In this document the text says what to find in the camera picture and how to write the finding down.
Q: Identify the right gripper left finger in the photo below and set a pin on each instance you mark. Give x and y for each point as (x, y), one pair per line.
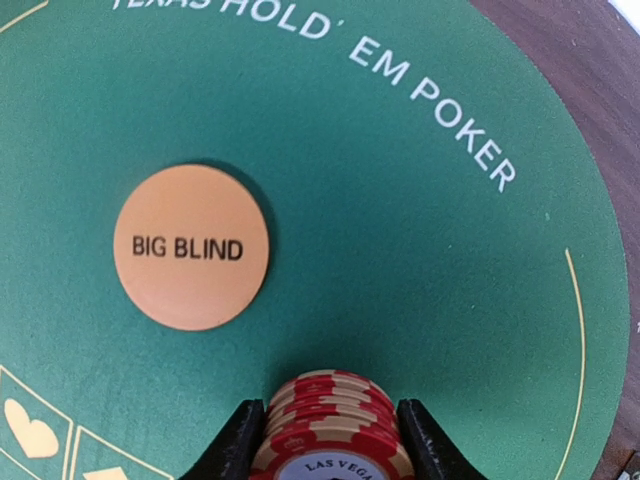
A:
(231, 453)

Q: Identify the orange big blind button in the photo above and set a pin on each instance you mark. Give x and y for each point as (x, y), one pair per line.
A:
(191, 247)

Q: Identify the round green poker mat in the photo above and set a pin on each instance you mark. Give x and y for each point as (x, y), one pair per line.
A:
(436, 223)

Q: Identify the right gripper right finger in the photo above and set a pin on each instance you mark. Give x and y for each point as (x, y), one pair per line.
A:
(433, 454)

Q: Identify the red chips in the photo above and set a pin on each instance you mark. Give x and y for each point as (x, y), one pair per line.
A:
(331, 424)

